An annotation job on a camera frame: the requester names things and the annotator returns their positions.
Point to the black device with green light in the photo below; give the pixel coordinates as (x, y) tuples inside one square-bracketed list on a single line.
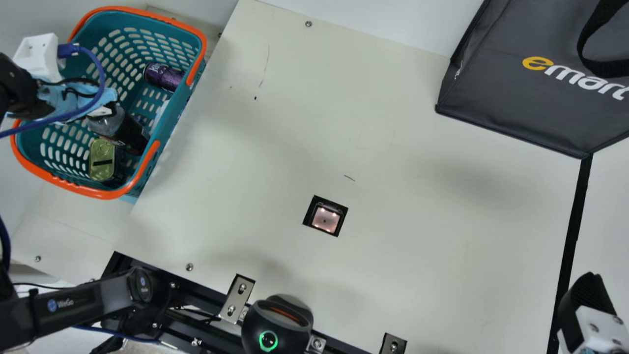
[(275, 324)]

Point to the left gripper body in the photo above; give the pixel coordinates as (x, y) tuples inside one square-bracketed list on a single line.
[(51, 101)]

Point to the teal shopping basket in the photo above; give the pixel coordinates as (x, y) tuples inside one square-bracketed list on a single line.
[(123, 44)]

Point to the small square scanner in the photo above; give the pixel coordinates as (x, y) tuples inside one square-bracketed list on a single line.
[(325, 217)]

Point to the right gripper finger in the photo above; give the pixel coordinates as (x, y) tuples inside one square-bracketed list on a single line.
[(585, 305)]

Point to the black strip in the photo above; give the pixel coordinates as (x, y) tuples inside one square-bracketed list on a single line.
[(572, 236)]

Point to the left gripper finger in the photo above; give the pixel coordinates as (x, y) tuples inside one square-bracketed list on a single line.
[(101, 111)]

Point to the dark coffee bottle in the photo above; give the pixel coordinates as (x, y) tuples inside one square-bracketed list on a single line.
[(128, 132)]

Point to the white and blue wipes pack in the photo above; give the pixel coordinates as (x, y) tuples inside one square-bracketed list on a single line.
[(161, 115)]

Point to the purple can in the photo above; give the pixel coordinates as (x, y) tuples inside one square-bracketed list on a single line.
[(164, 76)]

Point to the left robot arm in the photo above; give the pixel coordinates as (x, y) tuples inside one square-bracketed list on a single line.
[(73, 302)]

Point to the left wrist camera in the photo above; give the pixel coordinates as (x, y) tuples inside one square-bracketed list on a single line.
[(37, 54)]

